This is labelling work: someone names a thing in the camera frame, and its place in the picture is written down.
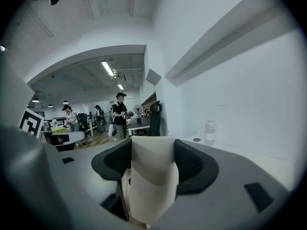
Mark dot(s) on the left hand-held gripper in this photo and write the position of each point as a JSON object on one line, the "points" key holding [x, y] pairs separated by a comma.
{"points": [[32, 122]]}

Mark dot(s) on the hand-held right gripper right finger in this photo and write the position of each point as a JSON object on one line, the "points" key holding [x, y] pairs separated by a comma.
{"points": [[227, 188]]}

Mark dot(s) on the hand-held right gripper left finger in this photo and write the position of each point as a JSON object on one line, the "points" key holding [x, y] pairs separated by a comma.
{"points": [[96, 176]]}

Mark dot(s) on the table with green cloth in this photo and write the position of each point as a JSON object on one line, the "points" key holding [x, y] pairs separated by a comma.
{"points": [[58, 130]]}

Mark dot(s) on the white table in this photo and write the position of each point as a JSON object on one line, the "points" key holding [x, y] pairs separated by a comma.
{"points": [[251, 156]]}

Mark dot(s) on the clear water bottle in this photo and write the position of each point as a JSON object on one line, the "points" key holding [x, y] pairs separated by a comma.
{"points": [[209, 133]]}

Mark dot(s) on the dark-topped desk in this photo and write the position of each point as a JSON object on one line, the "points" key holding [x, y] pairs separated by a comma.
{"points": [[139, 126]]}

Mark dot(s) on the black cup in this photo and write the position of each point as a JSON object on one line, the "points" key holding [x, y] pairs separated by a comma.
{"points": [[139, 120]]}

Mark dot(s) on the ceiling strip light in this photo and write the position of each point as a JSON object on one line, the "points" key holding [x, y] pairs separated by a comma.
{"points": [[108, 68], [120, 87]]}

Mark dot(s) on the black standing fan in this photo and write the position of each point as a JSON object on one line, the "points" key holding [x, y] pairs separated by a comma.
{"points": [[137, 109]]}

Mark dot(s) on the black office chair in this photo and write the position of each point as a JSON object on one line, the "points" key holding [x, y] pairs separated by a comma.
{"points": [[155, 121]]}

